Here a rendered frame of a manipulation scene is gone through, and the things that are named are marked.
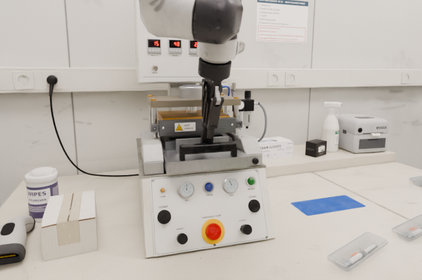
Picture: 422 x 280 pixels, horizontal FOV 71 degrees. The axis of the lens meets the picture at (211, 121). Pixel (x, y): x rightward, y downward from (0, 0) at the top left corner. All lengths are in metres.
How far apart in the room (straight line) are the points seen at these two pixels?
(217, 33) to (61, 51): 0.95
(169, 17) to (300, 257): 0.61
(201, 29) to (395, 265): 0.68
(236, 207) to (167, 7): 0.52
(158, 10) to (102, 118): 0.91
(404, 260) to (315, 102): 1.06
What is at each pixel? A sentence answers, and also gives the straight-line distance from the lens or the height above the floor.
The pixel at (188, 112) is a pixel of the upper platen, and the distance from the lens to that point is 0.95.
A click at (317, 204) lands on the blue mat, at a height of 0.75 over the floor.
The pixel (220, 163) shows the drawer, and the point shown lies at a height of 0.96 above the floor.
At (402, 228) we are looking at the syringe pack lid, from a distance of 1.00.
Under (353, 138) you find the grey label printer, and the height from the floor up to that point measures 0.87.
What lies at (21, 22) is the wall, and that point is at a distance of 1.43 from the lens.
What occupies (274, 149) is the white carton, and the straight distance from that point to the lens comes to 1.41.
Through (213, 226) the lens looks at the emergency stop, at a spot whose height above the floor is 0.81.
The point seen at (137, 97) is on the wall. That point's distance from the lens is 1.39.
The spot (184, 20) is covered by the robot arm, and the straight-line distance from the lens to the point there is 0.55.
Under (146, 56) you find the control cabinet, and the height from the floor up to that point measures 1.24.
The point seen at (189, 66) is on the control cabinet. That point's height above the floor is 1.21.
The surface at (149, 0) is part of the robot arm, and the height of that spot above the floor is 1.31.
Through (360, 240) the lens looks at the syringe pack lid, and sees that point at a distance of 0.89.
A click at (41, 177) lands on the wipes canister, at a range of 1.00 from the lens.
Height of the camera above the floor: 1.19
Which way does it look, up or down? 9 degrees down
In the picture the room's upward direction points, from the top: straight up
